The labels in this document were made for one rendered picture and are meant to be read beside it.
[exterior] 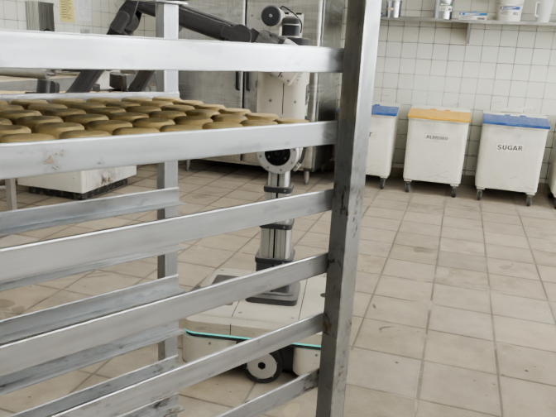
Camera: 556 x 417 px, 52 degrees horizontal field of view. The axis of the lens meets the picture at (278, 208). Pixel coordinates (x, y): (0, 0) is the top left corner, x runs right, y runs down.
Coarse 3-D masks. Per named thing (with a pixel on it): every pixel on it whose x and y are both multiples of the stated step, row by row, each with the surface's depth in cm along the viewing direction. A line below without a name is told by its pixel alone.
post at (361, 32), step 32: (352, 0) 69; (352, 32) 70; (352, 64) 71; (352, 96) 72; (352, 128) 72; (352, 160) 73; (352, 192) 75; (352, 224) 76; (352, 256) 78; (352, 288) 80; (320, 352) 83; (320, 384) 84; (320, 416) 85
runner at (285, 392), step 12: (312, 372) 83; (288, 384) 80; (300, 384) 82; (312, 384) 84; (264, 396) 77; (276, 396) 79; (288, 396) 80; (240, 408) 74; (252, 408) 76; (264, 408) 77
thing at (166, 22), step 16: (160, 16) 101; (176, 16) 102; (160, 32) 102; (176, 32) 103; (160, 80) 104; (176, 80) 105; (160, 176) 109; (176, 176) 110; (176, 208) 111; (160, 256) 114; (176, 256) 114; (160, 272) 115; (176, 272) 115; (176, 336) 119; (160, 352) 120; (176, 352) 120; (176, 416) 124
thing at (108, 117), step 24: (0, 120) 63; (24, 120) 64; (48, 120) 65; (72, 120) 68; (96, 120) 67; (120, 120) 68; (144, 120) 69; (168, 120) 70; (192, 120) 71; (216, 120) 75; (240, 120) 75; (264, 120) 74; (288, 120) 76
